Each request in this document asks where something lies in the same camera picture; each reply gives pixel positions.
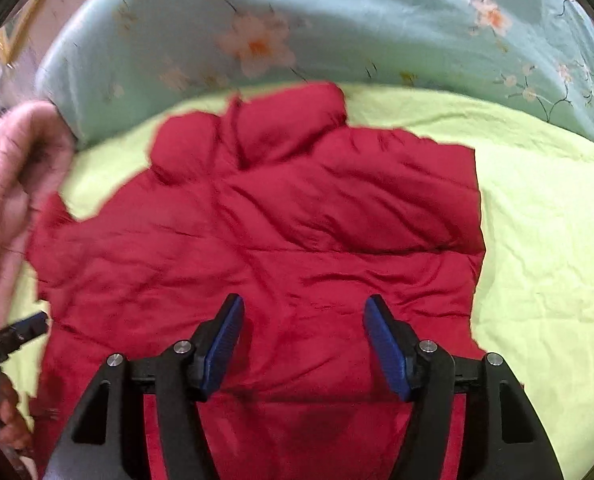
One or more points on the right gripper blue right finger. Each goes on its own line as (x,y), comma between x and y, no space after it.
(503,436)

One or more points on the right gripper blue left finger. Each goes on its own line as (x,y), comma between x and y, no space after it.
(105,436)

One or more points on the red puffer jacket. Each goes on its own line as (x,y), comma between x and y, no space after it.
(279,200)

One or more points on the person's left hand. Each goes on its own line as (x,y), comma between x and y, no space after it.
(14,431)

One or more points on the light green bed sheet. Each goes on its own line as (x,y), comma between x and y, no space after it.
(535,299)

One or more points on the pink folded blanket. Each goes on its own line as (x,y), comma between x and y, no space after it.
(36,151)

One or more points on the teal floral quilt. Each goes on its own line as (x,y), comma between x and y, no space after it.
(118,62)

